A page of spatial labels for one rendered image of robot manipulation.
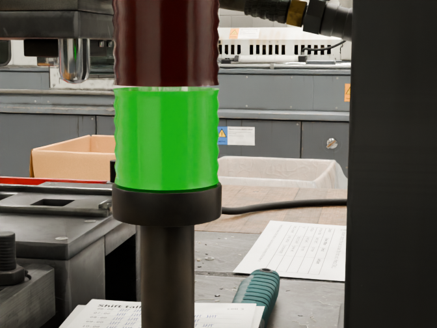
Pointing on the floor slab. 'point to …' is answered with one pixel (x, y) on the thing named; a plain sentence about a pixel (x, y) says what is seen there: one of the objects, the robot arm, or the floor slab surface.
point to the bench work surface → (233, 220)
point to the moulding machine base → (292, 108)
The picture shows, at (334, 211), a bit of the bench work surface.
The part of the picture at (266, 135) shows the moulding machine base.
